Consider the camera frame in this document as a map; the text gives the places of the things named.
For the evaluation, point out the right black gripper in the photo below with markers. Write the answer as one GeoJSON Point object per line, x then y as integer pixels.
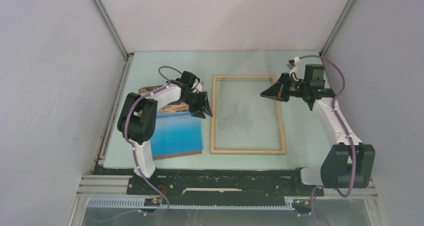
{"type": "Point", "coordinates": [277, 90]}

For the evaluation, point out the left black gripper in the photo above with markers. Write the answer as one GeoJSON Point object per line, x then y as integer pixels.
{"type": "Point", "coordinates": [196, 111]}

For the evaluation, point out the landscape photo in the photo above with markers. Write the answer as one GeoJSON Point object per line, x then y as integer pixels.
{"type": "Point", "coordinates": [176, 133]}

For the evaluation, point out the wooden picture frame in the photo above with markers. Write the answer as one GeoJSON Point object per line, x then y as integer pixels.
{"type": "Point", "coordinates": [244, 123]}

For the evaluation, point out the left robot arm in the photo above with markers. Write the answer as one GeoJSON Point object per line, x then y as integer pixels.
{"type": "Point", "coordinates": [137, 120]}

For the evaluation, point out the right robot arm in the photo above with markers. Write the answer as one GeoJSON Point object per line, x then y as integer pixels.
{"type": "Point", "coordinates": [349, 162]}

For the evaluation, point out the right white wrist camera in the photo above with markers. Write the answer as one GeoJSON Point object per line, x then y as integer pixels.
{"type": "Point", "coordinates": [292, 63]}

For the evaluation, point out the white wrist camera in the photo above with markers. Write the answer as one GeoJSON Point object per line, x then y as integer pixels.
{"type": "Point", "coordinates": [201, 84]}
{"type": "Point", "coordinates": [292, 63]}

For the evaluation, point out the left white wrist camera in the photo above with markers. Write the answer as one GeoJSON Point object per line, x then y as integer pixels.
{"type": "Point", "coordinates": [201, 84]}

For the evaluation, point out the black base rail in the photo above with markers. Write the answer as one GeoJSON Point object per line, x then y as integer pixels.
{"type": "Point", "coordinates": [222, 187]}

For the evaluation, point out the white cable duct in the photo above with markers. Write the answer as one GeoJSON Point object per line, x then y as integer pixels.
{"type": "Point", "coordinates": [147, 203]}

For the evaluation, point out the right aluminium corner post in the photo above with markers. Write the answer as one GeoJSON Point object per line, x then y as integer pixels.
{"type": "Point", "coordinates": [337, 26]}

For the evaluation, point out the aluminium corner post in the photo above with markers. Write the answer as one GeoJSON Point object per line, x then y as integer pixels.
{"type": "Point", "coordinates": [337, 26]}
{"type": "Point", "coordinates": [106, 19]}

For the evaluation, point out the left aluminium corner post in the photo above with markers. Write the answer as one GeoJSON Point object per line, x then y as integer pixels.
{"type": "Point", "coordinates": [106, 19]}

